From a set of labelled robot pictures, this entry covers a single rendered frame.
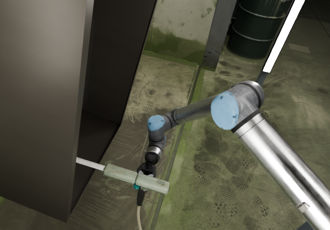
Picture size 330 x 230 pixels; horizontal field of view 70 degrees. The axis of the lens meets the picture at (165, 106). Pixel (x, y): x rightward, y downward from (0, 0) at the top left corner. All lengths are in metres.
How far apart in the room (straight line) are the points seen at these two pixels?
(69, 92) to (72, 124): 0.10
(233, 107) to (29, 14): 0.58
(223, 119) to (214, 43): 2.03
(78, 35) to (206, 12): 2.29
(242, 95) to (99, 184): 1.20
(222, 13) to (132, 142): 1.59
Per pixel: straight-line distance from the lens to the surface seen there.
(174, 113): 1.30
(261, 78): 2.02
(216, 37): 2.75
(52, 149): 0.72
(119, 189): 1.69
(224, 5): 2.63
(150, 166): 1.23
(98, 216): 1.62
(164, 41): 2.87
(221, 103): 0.79
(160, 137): 1.30
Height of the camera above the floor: 1.52
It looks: 42 degrees down
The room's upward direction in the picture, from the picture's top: 9 degrees clockwise
